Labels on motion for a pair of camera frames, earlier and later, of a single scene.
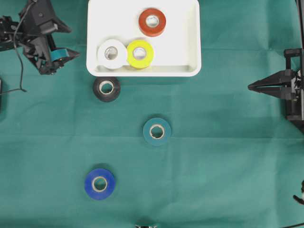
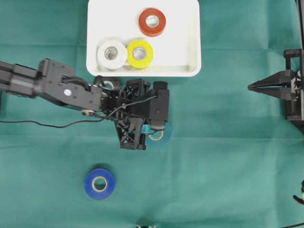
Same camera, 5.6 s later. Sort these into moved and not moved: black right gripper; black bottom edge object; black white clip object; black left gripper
Moved: black left gripper
Not moved: black white clip object; black right gripper; black bottom edge object
